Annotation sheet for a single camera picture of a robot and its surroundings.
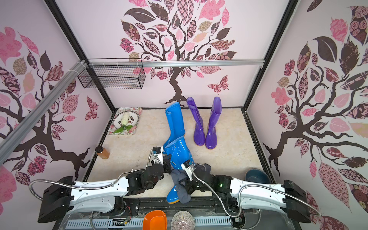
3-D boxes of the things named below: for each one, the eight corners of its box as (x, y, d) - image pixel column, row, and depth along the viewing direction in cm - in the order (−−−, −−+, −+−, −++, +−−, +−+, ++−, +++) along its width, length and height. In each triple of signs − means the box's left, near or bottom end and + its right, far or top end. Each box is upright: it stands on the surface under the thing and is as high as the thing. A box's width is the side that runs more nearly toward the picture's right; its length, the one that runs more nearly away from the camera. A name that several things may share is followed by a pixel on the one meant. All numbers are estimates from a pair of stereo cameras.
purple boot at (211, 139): (203, 147, 98) (207, 125, 78) (208, 120, 114) (212, 96, 95) (213, 149, 97) (219, 127, 77) (216, 121, 113) (222, 97, 94)
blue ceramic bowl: (244, 183, 84) (247, 180, 79) (241, 172, 88) (244, 168, 83) (265, 183, 84) (270, 180, 79) (261, 172, 88) (266, 168, 83)
